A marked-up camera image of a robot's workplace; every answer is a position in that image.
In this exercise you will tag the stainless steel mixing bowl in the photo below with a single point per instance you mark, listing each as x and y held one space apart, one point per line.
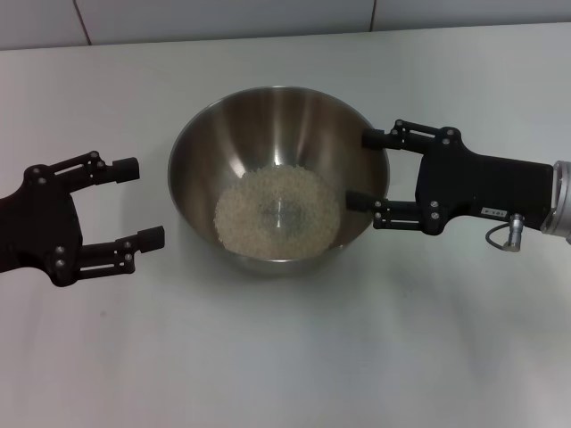
276 134

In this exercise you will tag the white rice grains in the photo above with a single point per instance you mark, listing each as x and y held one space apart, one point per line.
250 223

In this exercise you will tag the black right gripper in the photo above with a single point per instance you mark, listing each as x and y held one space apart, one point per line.
482 187

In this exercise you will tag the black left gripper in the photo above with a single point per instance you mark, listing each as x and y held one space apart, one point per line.
40 227

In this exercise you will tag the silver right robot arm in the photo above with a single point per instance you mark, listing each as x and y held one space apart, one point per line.
562 200

